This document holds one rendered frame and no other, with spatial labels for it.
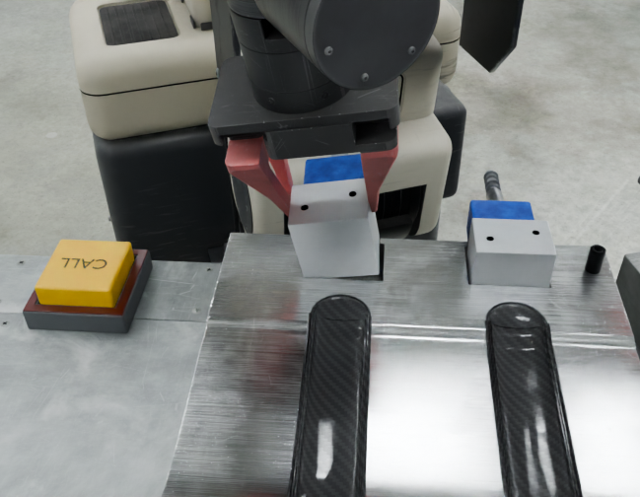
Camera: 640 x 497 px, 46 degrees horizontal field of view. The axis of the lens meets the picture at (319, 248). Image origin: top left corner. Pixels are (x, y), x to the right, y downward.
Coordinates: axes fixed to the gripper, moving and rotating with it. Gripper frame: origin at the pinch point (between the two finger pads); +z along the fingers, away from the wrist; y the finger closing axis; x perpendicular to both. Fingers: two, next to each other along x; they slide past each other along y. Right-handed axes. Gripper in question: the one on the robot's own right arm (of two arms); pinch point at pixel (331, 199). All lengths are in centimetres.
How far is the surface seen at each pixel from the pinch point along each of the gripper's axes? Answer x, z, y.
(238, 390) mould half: -12.1, 2.8, -5.3
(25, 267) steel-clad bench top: 5.9, 10.8, -28.8
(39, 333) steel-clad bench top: -1.6, 10.2, -24.6
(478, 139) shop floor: 148, 122, 19
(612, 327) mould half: -6.4, 6.6, 16.6
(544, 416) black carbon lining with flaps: -12.7, 5.8, 11.7
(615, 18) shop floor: 243, 147, 81
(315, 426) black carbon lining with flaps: -14.0, 3.7, -0.8
